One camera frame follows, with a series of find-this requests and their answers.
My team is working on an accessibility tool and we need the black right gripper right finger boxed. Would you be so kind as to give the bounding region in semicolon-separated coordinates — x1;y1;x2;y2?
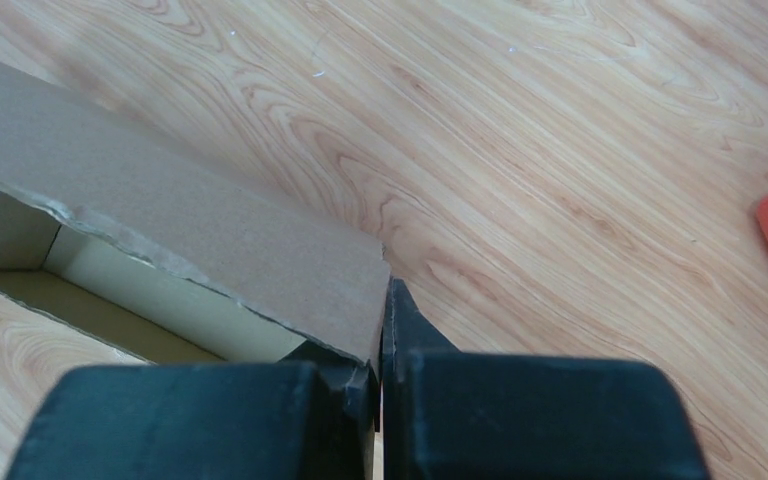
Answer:
381;278;710;479

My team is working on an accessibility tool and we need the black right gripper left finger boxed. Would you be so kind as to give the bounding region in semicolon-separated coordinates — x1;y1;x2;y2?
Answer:
6;344;379;479

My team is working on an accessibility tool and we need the brown cardboard paper box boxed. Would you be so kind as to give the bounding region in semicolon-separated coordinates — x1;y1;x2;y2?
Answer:
0;46;393;367

